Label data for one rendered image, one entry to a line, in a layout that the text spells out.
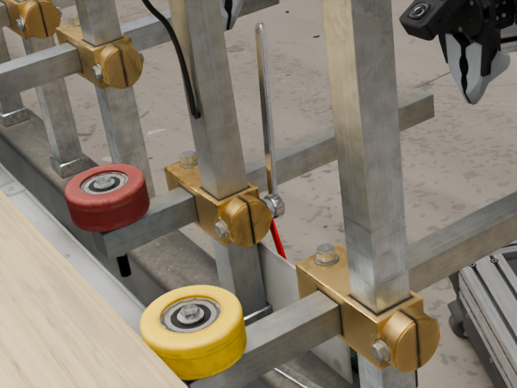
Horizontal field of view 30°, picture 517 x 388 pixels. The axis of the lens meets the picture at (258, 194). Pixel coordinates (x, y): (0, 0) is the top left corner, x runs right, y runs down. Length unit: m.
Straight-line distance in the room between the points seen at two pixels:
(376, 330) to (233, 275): 0.27
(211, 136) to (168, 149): 2.14
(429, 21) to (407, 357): 0.46
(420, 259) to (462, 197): 1.77
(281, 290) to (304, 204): 1.64
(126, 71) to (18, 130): 0.55
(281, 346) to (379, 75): 0.24
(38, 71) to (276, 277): 0.38
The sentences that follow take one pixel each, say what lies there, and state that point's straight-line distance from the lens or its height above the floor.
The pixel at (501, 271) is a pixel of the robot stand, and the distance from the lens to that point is 1.97.
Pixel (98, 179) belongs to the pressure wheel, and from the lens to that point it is 0.96.
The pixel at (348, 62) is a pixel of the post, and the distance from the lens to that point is 0.69.
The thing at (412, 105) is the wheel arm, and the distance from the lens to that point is 1.14.
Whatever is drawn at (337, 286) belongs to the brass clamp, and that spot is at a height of 0.87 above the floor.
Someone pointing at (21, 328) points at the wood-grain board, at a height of 0.90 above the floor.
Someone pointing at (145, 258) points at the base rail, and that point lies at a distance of 1.22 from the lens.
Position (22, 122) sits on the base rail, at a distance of 1.68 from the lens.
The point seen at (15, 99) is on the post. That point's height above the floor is 0.74.
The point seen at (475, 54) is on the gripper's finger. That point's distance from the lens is 1.19.
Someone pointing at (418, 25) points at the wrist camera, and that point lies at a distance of 1.12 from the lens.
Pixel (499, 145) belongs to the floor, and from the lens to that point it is 2.89.
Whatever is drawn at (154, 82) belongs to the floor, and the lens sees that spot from 3.60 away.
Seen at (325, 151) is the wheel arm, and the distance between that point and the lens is 1.08.
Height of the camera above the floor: 1.35
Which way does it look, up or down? 29 degrees down
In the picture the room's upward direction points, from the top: 9 degrees counter-clockwise
